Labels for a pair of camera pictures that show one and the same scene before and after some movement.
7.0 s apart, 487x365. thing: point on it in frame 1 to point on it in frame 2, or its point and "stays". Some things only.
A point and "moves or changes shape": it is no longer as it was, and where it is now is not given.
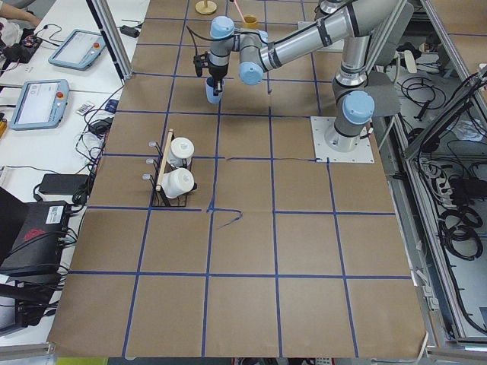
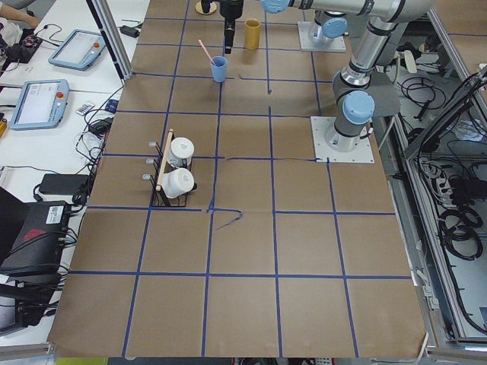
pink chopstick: [240, 13] moves or changes shape
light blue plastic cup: [209, 87] moves or changes shape
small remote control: [84, 108] stays
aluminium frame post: [112, 36] stays
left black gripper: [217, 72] to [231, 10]
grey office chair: [386, 96] stays
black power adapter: [70, 184] stays
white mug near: [176, 182] stays
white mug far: [181, 152] stays
